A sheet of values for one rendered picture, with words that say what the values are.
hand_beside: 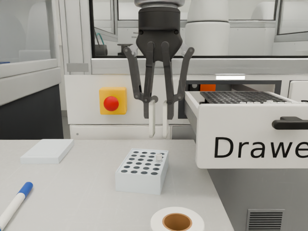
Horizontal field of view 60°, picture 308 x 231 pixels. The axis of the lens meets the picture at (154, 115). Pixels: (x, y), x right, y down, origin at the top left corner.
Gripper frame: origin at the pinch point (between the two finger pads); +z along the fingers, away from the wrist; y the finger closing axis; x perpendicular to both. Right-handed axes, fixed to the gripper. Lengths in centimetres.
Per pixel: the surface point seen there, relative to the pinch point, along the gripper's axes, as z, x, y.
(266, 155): 4.1, 5.3, -19.3
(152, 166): 8.8, 2.9, 0.7
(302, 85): -3.5, -30.1, -35.8
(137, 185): 10.7, 7.1, 2.8
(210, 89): 3, -64, -12
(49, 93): 12, -91, 78
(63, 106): 73, -318, 194
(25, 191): 10.9, 12.1, 21.8
